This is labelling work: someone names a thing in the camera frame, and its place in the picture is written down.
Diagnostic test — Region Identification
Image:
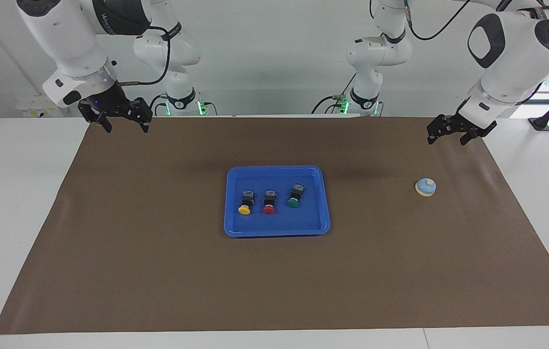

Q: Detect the yellow push button switch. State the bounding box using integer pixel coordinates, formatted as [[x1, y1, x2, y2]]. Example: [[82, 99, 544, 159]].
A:
[[238, 190, 256, 215]]

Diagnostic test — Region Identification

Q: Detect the green push button switch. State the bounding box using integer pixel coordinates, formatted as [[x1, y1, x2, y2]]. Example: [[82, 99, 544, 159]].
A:
[[287, 184, 305, 209]]

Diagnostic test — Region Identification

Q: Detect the light blue desk bell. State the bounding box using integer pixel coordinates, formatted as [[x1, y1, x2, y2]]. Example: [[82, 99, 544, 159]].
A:
[[415, 177, 437, 197]]

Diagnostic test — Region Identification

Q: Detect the blue plastic tray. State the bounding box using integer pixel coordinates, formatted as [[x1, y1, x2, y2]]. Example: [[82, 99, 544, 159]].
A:
[[224, 165, 331, 238]]

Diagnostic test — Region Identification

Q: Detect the brown table mat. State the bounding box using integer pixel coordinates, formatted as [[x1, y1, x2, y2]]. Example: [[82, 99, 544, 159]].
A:
[[0, 116, 549, 335]]

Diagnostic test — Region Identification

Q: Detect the black right arm base cable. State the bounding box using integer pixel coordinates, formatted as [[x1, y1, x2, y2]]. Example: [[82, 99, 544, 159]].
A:
[[150, 94, 218, 117]]

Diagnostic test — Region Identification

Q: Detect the black arm base cable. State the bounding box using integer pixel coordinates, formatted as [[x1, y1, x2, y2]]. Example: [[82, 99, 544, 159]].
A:
[[311, 73, 357, 115], [150, 94, 218, 117]]

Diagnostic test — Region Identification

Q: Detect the white wall socket box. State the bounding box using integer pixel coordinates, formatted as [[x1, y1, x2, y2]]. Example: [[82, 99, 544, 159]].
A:
[[15, 95, 69, 118]]

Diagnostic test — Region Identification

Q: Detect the black left arm base cable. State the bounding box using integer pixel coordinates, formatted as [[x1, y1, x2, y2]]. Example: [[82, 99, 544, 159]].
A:
[[311, 73, 357, 115]]

